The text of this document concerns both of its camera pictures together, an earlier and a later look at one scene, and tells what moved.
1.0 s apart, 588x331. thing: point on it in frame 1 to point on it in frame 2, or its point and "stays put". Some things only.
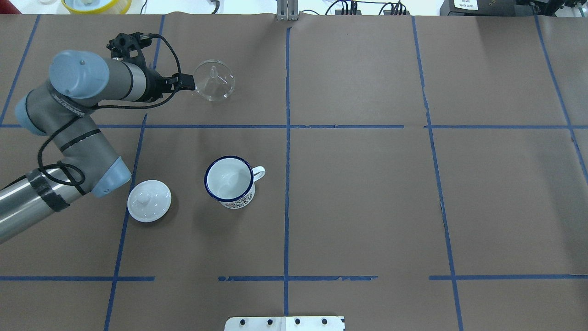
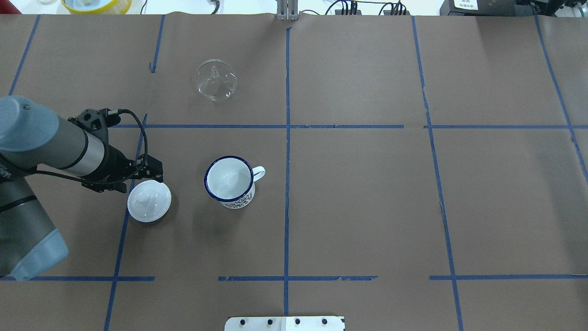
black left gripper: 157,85 to 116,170
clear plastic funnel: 214,80 stays put
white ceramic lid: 149,201 stays put
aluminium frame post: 287,10 stays put
